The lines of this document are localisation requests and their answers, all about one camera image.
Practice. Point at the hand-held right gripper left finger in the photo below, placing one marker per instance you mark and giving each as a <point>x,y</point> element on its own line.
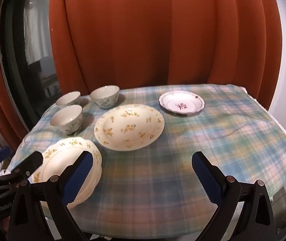
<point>82,175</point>

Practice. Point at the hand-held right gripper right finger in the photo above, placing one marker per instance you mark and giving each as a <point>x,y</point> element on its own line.
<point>208,178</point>

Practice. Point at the white blue-floral bowl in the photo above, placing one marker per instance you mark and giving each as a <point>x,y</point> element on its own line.
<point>69,98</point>
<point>105,98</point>
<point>67,120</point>

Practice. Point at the round yellow floral plate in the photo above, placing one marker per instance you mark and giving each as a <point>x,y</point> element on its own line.
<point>129,128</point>

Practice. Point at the small white purple-flower plate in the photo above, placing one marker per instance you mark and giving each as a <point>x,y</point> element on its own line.
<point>181,104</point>

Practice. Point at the plaid pastel tablecloth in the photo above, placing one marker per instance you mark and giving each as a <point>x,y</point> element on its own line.
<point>158,180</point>

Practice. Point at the dark glass window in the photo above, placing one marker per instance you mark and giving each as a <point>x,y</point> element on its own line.
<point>25,42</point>

